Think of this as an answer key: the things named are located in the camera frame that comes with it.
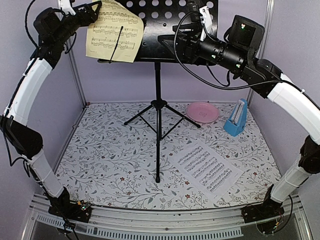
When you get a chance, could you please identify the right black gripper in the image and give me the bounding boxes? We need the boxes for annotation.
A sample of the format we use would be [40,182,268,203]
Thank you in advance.
[157,22,247,73]

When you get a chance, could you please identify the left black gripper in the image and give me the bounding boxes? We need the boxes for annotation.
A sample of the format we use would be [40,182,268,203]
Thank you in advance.
[53,0,102,43]

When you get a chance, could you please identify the yellow sheet music page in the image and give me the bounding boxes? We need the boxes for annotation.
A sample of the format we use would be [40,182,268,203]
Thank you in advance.
[85,0,144,63]

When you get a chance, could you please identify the black music stand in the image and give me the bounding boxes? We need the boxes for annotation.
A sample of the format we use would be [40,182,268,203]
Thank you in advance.
[97,0,221,184]

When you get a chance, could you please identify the blue metronome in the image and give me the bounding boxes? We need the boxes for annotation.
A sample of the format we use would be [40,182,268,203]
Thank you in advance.
[223,98,248,137]

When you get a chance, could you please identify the white sheet music page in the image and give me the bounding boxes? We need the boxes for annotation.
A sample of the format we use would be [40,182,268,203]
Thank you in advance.
[169,140,244,202]

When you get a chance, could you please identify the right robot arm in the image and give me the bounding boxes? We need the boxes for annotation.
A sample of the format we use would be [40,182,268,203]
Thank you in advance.
[163,2,320,208]

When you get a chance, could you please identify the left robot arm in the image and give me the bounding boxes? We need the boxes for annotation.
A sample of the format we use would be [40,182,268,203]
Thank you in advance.
[0,0,102,217]

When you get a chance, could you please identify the pink plate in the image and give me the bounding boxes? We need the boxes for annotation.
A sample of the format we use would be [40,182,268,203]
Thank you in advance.
[186,102,220,124]

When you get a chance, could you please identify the floral table mat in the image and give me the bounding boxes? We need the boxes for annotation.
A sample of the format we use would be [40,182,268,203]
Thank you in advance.
[56,103,281,210]

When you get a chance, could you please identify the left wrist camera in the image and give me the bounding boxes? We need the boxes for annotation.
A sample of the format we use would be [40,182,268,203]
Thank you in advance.
[57,0,76,16]

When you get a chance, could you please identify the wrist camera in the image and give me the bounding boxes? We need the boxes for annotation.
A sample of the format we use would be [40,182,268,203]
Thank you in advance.
[186,0,213,42]
[57,0,76,16]

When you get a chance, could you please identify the left aluminium frame post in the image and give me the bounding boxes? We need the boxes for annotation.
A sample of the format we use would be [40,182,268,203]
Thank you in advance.
[56,0,87,108]

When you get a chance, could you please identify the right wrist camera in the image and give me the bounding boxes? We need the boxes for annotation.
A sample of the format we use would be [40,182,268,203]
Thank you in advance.
[186,0,213,42]

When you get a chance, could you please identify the front aluminium rail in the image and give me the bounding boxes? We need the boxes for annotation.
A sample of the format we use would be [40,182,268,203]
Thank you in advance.
[22,194,315,240]

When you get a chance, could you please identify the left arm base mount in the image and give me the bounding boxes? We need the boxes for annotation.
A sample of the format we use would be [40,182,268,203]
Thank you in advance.
[48,195,92,223]

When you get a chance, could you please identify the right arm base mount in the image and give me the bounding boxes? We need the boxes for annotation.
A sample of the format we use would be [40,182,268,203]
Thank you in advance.
[241,198,285,223]

